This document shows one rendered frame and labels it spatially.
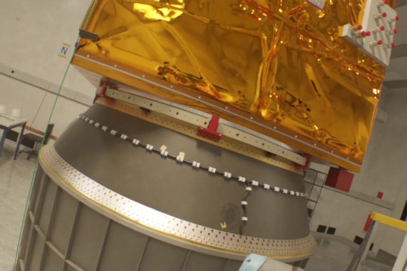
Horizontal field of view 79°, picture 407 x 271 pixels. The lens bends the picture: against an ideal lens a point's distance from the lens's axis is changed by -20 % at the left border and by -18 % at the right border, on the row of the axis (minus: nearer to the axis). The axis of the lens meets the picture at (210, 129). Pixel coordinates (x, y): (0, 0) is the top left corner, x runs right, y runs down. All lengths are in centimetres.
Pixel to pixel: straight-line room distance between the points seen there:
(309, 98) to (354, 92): 38
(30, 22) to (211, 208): 682
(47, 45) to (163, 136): 607
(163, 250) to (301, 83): 118
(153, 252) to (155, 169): 40
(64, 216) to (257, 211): 100
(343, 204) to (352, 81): 828
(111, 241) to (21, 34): 663
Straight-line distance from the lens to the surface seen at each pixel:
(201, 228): 138
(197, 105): 156
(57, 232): 170
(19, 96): 740
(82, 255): 157
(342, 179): 213
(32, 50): 744
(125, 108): 171
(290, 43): 178
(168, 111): 153
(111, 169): 150
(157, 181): 141
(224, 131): 150
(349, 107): 200
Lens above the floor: 159
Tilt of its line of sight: 3 degrees up
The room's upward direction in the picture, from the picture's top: 19 degrees clockwise
